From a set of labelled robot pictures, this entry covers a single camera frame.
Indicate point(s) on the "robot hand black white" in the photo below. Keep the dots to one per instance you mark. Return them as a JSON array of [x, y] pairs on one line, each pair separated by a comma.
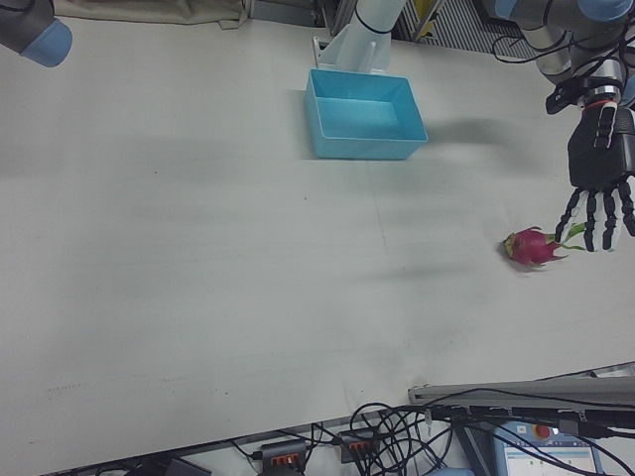
[[595, 158]]

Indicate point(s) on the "pink dragon fruit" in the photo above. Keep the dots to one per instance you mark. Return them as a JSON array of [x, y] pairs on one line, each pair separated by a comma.
[[528, 248]]

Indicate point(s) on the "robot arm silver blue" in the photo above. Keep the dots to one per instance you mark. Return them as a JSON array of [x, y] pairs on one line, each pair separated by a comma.
[[555, 59]]

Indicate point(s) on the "grey ribbed panel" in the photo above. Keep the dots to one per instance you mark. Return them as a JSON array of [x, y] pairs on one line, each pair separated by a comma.
[[466, 30]]

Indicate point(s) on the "dark grey box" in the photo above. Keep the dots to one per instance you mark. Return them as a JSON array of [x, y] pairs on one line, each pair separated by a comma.
[[485, 9]]

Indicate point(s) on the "light blue plastic bin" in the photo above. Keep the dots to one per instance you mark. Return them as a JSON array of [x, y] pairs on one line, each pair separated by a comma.
[[362, 119]]

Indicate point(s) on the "long black bar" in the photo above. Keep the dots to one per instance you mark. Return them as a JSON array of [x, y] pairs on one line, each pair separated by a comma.
[[521, 414]]

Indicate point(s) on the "teach pendant with red button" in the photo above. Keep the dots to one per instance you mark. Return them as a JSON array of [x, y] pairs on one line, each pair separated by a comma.
[[546, 451]]

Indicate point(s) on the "black hub with orange switches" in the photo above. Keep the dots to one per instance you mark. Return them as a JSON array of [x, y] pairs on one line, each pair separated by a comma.
[[358, 443], [284, 453]]

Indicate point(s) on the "dark flat box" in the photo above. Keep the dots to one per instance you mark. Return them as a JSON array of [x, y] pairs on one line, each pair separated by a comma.
[[183, 467]]

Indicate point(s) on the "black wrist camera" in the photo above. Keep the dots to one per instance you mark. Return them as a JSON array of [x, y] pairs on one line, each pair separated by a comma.
[[563, 95]]

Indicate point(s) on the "yellow black post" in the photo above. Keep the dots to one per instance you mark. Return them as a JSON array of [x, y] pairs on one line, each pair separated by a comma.
[[425, 20]]

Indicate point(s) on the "aluminium rail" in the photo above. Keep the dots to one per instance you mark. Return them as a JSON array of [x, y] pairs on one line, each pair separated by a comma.
[[521, 387]]

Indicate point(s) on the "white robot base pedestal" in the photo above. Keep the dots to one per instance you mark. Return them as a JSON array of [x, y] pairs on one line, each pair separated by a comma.
[[364, 44]]

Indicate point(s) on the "aluminium frame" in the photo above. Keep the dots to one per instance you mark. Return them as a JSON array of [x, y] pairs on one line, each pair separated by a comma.
[[297, 10]]

